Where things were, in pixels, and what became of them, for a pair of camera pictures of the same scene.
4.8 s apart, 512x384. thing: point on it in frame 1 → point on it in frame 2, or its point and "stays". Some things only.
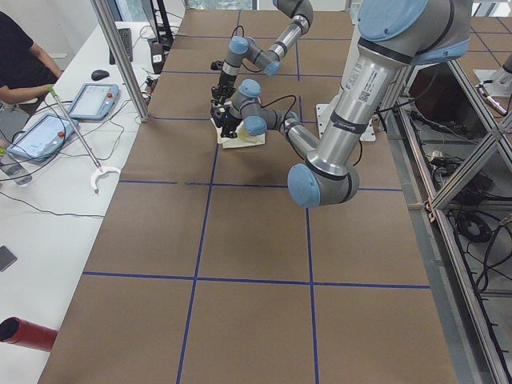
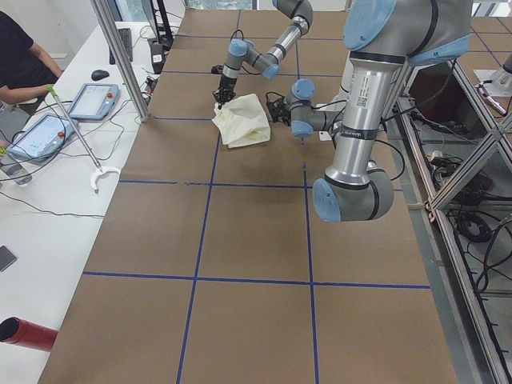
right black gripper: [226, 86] stays
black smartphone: [6, 258] stays
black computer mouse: [99, 74] stays
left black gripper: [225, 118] → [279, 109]
